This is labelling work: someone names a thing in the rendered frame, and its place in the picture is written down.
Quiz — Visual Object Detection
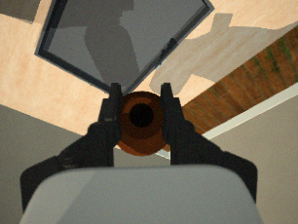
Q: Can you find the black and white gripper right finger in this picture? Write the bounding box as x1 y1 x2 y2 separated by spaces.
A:
160 83 258 204

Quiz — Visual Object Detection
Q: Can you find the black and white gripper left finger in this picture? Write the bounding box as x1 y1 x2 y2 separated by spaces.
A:
19 83 124 214

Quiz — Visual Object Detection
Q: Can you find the brown glass bottle with green label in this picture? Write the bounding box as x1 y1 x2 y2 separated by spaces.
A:
117 91 167 157

